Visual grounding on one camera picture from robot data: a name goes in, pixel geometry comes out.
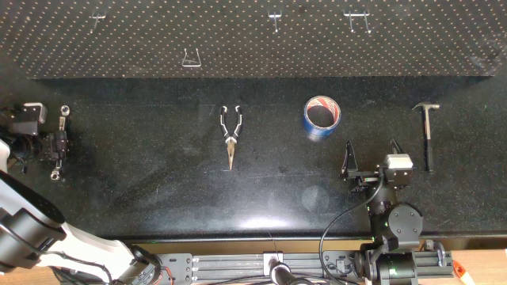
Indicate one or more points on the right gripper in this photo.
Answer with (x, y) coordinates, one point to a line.
(362, 178)

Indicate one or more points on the black and white pliers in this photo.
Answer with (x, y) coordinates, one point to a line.
(231, 152)

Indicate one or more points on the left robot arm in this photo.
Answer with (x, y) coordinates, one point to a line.
(87, 245)

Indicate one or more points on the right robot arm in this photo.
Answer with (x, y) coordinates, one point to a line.
(404, 223)

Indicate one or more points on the black pegboard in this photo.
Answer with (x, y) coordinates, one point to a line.
(277, 51)

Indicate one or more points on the hammer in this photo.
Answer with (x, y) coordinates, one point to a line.
(427, 126)

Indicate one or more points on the roll of blue tape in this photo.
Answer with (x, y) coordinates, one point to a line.
(313, 128)

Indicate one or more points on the metal hook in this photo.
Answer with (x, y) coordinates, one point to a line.
(191, 65)
(356, 14)
(98, 16)
(275, 23)

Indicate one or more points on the orange and white object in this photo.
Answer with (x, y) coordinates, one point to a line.
(461, 273)

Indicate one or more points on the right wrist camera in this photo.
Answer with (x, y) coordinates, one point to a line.
(397, 168)

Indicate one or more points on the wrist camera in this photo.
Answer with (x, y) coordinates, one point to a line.
(31, 115)
(397, 168)

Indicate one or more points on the mounting rail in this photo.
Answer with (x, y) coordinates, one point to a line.
(237, 265)

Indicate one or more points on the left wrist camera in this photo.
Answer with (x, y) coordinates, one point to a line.
(31, 115)

